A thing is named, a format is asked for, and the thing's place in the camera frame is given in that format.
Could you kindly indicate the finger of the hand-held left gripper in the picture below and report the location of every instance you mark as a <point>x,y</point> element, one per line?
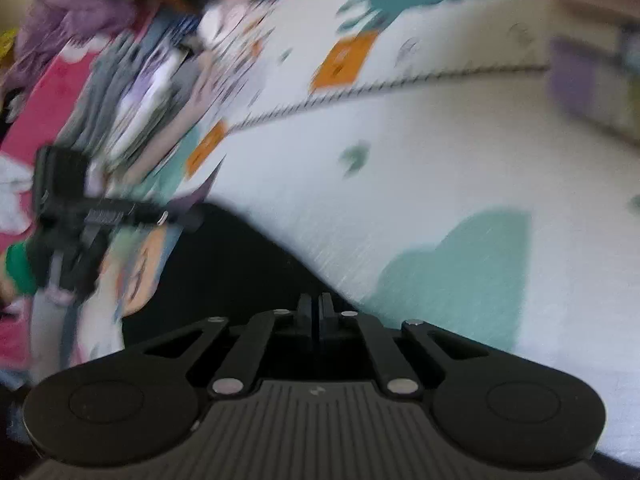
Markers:
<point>145,212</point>

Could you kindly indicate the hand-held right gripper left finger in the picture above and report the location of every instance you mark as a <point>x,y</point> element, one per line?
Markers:
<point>305,316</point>

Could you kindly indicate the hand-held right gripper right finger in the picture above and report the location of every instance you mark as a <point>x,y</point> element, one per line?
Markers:
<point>326,316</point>

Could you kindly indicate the black garment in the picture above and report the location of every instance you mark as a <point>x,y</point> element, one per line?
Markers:
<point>225,270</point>

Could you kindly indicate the pile of folded clothes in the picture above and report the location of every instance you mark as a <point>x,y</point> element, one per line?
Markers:
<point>140,100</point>

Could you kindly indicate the pink blanket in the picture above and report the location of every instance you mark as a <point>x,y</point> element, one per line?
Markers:
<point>45,105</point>

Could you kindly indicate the purple fluffy cloth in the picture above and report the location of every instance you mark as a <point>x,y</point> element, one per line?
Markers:
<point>75,15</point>

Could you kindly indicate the white printed play mat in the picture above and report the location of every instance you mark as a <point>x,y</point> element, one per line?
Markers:
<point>450,160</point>

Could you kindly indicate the white pink cloth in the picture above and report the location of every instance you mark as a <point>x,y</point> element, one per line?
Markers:
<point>235,15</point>

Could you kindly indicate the purple and beige box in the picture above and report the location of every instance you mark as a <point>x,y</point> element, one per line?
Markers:
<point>592,85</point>

